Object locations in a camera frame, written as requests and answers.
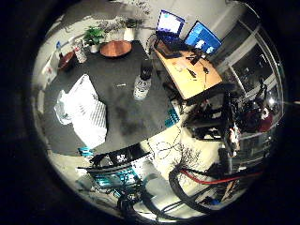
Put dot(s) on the white striped cloth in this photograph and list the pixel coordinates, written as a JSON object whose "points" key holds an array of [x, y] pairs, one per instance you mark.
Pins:
{"points": [[86, 115]]}

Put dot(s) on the blue cap bottle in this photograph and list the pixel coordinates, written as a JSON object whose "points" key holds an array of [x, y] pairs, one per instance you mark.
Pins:
{"points": [[58, 47]]}

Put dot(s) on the teal plastic crate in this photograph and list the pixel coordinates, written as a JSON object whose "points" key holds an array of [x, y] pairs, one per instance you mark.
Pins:
{"points": [[172, 117]]}

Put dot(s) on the white tape strip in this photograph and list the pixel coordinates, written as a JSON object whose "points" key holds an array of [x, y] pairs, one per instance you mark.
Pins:
{"points": [[121, 84]]}

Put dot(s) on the wooden desk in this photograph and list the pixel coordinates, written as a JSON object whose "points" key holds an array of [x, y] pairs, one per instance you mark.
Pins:
{"points": [[190, 78]]}

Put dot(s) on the dark plant in white pot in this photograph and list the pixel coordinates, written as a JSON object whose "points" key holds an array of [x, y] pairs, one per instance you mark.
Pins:
{"points": [[129, 29]]}

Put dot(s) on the open laptop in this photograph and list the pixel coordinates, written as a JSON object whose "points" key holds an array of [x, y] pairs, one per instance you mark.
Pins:
{"points": [[169, 24]]}

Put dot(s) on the computer monitor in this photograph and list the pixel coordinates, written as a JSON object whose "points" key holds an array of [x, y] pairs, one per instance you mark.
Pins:
{"points": [[201, 37]]}

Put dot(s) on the patterned can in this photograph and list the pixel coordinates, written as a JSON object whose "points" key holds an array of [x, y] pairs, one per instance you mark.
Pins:
{"points": [[80, 53]]}

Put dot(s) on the green potted plant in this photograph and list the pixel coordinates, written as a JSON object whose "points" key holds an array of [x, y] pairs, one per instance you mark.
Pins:
{"points": [[93, 36]]}

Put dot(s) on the white paper sheet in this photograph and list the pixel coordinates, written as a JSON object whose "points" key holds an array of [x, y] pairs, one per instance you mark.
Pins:
{"points": [[50, 68]]}

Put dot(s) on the person in red shirt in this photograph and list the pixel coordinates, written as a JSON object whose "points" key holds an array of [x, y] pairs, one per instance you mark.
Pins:
{"points": [[261, 120]]}

